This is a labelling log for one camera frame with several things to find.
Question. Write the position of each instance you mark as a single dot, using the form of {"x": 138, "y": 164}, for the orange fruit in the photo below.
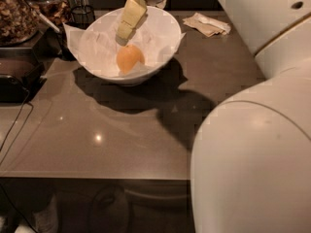
{"x": 127, "y": 57}

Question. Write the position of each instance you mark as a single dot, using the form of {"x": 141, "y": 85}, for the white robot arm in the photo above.
{"x": 250, "y": 168}

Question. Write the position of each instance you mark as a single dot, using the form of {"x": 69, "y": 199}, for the white bowl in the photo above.
{"x": 129, "y": 78}

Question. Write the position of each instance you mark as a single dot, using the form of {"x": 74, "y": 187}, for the white paper liner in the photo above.
{"x": 94, "y": 46}

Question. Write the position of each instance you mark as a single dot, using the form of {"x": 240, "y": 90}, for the crumpled beige napkins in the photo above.
{"x": 206, "y": 25}

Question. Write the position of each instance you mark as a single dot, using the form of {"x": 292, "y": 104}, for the glass jar of snacks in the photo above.
{"x": 17, "y": 22}

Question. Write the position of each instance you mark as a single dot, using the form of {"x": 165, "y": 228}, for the black appliance box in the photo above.
{"x": 20, "y": 75}

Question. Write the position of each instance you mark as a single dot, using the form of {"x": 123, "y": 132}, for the black wire mesh cup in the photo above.
{"x": 83, "y": 16}

